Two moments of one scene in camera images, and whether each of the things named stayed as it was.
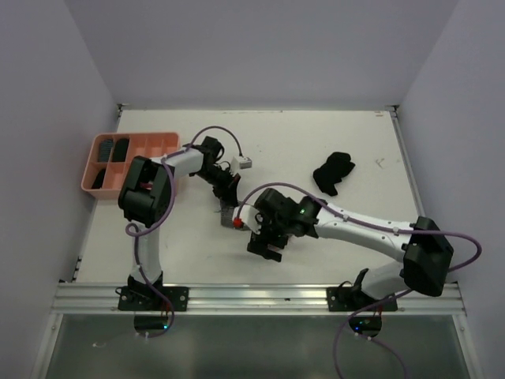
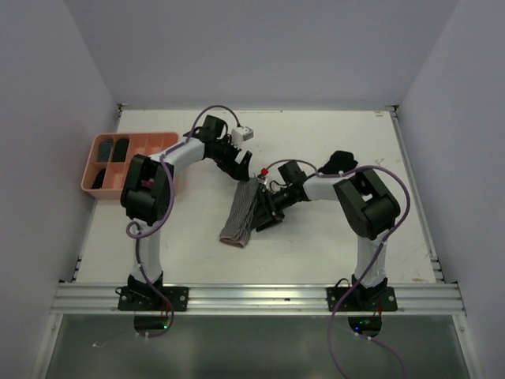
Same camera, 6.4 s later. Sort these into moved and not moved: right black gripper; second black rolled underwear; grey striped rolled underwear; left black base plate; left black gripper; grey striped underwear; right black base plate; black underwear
Moved: grey striped underwear; right black gripper; left black gripper
Not moved: grey striped rolled underwear; left black base plate; second black rolled underwear; black underwear; right black base plate
